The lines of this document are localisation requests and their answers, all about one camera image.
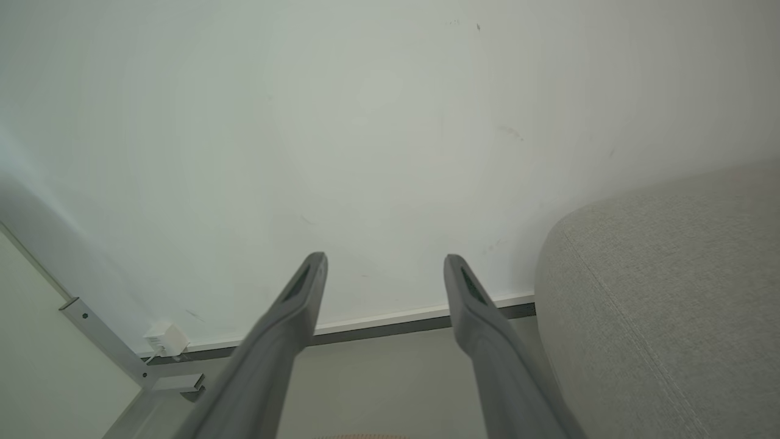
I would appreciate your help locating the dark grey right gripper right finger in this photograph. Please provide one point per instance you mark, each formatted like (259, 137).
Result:
(496, 366)

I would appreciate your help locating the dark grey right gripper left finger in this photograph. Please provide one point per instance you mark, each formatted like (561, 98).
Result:
(268, 360)

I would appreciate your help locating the white power adapter box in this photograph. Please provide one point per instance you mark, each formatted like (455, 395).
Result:
(167, 338)

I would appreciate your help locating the light grey fabric sofa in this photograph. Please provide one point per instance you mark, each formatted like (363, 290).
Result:
(670, 317)

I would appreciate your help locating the beige partition panel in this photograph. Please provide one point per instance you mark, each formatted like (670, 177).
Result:
(49, 366)

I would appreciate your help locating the grey metal frame post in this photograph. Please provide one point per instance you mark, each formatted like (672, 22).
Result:
(109, 341)

